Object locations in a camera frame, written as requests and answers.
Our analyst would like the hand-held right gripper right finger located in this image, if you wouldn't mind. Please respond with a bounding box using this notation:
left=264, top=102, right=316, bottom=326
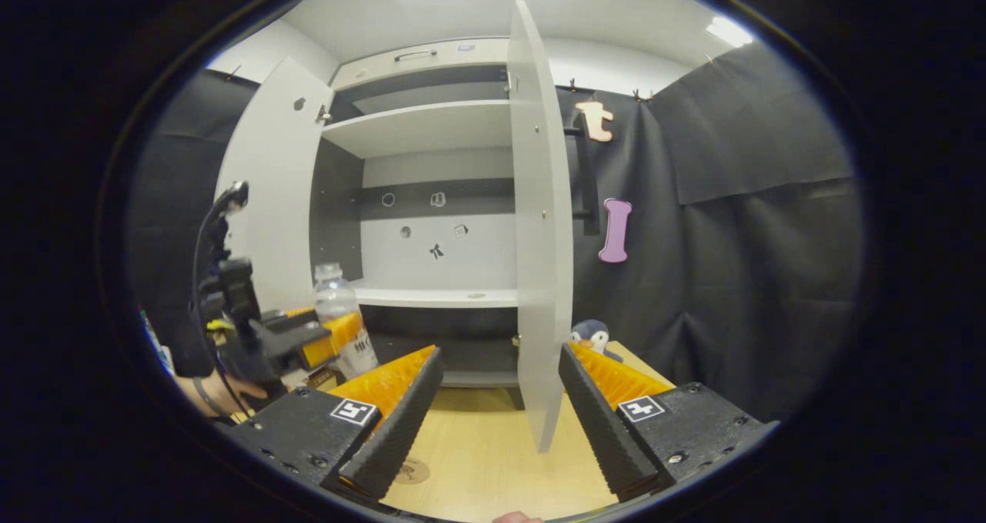
left=558, top=342, right=772, bottom=503

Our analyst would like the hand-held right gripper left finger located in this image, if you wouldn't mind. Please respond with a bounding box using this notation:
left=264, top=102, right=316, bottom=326
left=230, top=344, right=445, bottom=502

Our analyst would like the clear plastic bottle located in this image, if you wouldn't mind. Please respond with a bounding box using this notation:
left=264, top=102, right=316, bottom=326
left=312, top=263, right=380, bottom=380

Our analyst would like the round wooden coaster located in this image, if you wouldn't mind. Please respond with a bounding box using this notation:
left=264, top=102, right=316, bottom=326
left=393, top=458, right=431, bottom=486

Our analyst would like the white cabinet door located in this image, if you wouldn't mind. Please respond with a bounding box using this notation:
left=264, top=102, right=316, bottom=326
left=506, top=0, right=575, bottom=454
left=216, top=55, right=337, bottom=314

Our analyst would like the white and grey cabinet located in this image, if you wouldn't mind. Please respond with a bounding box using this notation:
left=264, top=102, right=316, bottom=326
left=310, top=38, right=532, bottom=411

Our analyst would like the white cabinet shelf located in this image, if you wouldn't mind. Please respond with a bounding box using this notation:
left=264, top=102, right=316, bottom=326
left=322, top=99, right=513, bottom=159
left=350, top=280, right=518, bottom=309

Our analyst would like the penguin plush toy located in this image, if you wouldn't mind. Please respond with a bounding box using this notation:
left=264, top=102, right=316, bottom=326
left=570, top=320, right=623, bottom=363

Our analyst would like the black backdrop cloth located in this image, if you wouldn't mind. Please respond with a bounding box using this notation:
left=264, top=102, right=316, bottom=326
left=551, top=42, right=864, bottom=424
left=127, top=69, right=263, bottom=377

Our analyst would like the ceiling light panel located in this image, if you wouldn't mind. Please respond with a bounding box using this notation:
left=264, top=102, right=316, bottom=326
left=706, top=16, right=754, bottom=48

